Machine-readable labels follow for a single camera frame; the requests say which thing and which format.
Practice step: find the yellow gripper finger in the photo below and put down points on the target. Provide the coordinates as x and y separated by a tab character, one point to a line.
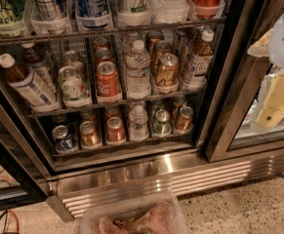
260	48
272	111

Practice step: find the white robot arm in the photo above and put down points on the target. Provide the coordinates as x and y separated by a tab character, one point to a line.
276	57

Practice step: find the gold can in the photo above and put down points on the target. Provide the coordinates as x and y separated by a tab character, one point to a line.
151	37
160	48
90	138
183	122
166	73

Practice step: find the gold can middle front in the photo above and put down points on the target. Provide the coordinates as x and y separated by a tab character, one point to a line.
166	73

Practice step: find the gold can bottom right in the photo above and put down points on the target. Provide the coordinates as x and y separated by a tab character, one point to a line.
183	122

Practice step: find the clear water bottle top shelf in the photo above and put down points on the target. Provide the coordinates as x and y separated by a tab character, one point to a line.
168	11

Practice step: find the gold can middle back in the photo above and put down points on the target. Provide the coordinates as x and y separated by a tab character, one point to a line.
151	37

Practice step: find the green can bottom shelf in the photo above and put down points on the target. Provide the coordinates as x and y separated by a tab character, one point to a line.
161	123

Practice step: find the water bottle bottom shelf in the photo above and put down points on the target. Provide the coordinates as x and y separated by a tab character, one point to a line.
138	123

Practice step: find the red cola can middle back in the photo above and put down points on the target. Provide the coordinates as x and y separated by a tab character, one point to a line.
100	42

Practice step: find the red can bottom front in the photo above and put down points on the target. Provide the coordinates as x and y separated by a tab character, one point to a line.
115	130

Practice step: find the blue white can top shelf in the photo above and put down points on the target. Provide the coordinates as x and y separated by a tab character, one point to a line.
93	14

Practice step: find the green white can middle back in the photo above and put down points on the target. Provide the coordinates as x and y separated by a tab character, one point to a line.
73	58

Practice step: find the gold can bottom left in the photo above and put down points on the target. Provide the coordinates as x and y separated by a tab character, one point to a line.
90	138

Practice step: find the blue can bottom front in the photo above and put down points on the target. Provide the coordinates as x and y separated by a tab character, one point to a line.
65	141

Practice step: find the silver plaid can top shelf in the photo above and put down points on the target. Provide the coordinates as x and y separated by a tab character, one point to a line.
52	10

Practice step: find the steel fridge vent grille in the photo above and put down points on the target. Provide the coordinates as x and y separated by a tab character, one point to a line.
73	193

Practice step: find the left fridge glass door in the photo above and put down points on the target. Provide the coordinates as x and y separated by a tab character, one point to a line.
21	182

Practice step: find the brown tea bottle right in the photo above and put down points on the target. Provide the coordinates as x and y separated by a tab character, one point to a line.
199	61

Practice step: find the brown tea bottle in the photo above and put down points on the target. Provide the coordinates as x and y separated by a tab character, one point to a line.
38	59
199	61
26	81

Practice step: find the water bottle middle front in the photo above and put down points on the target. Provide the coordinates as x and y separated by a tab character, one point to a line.
138	71

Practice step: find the water bottle middle back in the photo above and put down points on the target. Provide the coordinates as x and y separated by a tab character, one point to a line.
130	41

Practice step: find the clear plastic food container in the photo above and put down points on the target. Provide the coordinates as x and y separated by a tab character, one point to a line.
158	213

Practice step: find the brown tea bottle back left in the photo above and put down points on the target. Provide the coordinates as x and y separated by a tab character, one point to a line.
38	59

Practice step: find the brown tea bottle front left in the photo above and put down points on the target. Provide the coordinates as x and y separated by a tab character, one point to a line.
26	81

